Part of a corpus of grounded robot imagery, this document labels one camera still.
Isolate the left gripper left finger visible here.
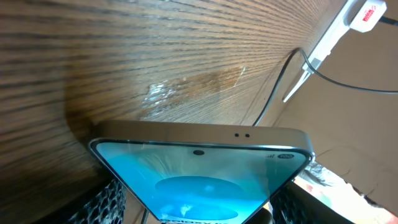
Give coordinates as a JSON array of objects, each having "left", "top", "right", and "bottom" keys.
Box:
[{"left": 37, "top": 179, "right": 126, "bottom": 224}]

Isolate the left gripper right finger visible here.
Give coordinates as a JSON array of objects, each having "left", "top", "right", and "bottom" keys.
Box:
[{"left": 270, "top": 182, "right": 353, "bottom": 224}]

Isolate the teal Galaxy smartphone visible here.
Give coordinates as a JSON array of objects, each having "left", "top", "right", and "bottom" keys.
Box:
[{"left": 88, "top": 121, "right": 315, "bottom": 223}]

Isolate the black USB charging cable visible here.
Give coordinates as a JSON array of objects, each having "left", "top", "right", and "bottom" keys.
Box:
[{"left": 252, "top": 15, "right": 398, "bottom": 127}]

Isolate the white USB charger plug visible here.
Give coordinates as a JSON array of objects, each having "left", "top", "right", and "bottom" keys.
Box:
[{"left": 348, "top": 0, "right": 387, "bottom": 33}]

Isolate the white power strip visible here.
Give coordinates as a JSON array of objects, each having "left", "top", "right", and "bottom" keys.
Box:
[{"left": 308, "top": 0, "right": 365, "bottom": 69}]

